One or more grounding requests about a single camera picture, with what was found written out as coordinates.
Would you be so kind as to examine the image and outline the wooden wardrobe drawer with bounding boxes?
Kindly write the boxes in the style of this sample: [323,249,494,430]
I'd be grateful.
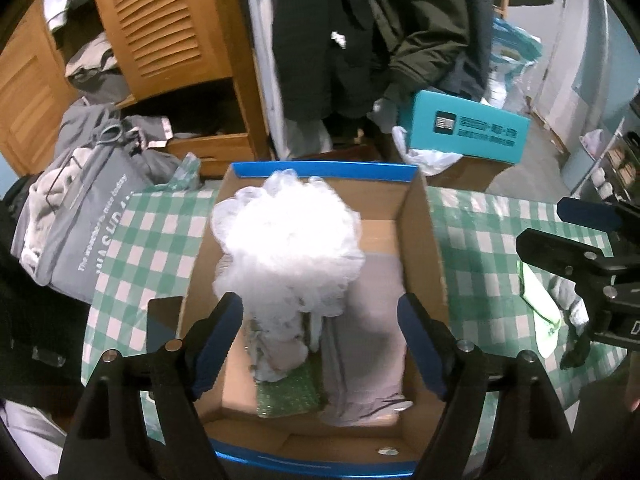
[165,132,256,178]

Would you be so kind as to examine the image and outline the lime green sock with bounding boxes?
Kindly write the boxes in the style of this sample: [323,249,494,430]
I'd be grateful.
[520,260,563,358]

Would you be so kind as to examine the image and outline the white mesh bath pouf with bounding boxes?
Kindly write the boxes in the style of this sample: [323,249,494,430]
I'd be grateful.
[210,170,366,346]

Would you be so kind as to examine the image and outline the clear plastic bag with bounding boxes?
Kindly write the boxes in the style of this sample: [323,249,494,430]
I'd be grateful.
[245,317,311,383]

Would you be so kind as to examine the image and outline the green checkered tablecloth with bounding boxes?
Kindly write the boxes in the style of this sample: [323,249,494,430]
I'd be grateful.
[82,187,631,461]

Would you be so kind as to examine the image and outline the black sock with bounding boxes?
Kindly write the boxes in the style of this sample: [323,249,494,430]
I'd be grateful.
[559,330,593,372]

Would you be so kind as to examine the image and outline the wooden wardrobe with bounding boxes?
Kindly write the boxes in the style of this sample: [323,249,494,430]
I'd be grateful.
[0,0,271,181]

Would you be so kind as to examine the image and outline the pale clothes bundle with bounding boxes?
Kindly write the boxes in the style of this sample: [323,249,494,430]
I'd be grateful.
[12,147,83,271]

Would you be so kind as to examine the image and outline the olive green hanging jacket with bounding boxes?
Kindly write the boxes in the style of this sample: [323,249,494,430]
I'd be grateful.
[365,0,473,106]

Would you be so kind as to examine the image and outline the black hanging jacket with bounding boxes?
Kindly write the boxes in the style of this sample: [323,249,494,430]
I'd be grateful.
[270,0,391,121]

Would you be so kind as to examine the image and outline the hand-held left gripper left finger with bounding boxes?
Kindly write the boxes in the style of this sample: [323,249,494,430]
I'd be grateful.
[60,291,244,480]

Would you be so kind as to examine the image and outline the brown cardboard box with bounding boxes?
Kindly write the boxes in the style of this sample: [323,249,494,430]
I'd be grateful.
[370,145,521,193]

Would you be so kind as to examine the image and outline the blue-grey hanging jacket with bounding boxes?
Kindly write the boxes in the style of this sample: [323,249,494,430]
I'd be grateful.
[450,0,496,103]

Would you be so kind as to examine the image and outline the grey garment with pink trim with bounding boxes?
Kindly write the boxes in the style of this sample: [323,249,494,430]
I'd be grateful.
[55,104,175,156]

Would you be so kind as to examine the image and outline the grey printed laundry bag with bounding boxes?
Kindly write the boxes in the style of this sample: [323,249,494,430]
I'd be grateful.
[10,105,183,306]

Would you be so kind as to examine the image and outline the louvred wooden wardrobe door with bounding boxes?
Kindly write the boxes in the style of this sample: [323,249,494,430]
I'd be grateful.
[87,0,236,96]

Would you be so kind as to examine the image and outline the white hanging shirt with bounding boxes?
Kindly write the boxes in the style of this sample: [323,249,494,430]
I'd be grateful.
[247,0,333,161]

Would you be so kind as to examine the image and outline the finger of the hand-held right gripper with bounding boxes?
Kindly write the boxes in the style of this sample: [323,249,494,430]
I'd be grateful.
[556,196,640,233]
[515,228,640,286]

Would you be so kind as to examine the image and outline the black bag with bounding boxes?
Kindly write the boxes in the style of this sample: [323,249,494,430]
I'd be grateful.
[0,175,91,411]

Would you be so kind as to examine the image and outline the teal shoebox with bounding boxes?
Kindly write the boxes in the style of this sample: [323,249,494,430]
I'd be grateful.
[397,90,531,165]

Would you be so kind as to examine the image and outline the blue cardboard box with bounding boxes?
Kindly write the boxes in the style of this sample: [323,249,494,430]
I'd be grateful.
[148,160,451,478]

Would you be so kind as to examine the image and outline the white door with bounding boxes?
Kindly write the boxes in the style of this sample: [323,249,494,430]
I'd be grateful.
[530,0,578,128]

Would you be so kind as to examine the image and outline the light blue trash bin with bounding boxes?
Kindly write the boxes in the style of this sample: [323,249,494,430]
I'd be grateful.
[562,130,606,193]

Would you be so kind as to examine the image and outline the person's pale clothing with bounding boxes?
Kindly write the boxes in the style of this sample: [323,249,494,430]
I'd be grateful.
[0,400,68,480]

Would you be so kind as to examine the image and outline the white bin bag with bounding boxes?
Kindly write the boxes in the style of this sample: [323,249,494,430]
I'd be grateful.
[580,129,606,161]

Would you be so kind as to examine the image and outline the folded grey clothes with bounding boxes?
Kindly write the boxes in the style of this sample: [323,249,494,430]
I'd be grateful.
[65,32,131,106]

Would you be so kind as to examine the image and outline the blue and white plastic bag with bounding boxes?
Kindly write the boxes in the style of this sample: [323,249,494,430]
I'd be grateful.
[487,15,543,111]

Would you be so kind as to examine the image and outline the grey sock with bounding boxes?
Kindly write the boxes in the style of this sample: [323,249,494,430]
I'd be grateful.
[547,275,588,331]

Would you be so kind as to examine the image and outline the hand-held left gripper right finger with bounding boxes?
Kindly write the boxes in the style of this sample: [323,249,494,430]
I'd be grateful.
[397,291,576,480]

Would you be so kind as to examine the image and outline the green glitter sponge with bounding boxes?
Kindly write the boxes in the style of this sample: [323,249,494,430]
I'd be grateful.
[256,362,326,418]

